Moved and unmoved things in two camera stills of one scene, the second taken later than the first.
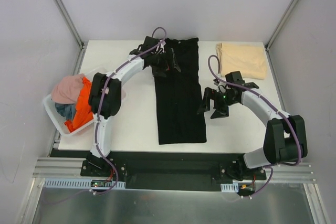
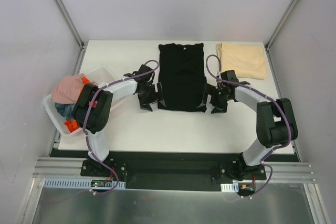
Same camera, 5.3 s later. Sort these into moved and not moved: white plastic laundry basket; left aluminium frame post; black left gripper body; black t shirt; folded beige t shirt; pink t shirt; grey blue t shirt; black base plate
Moved: black left gripper body; black t shirt
Not moved: left aluminium frame post; folded beige t shirt; grey blue t shirt; black base plate; pink t shirt; white plastic laundry basket
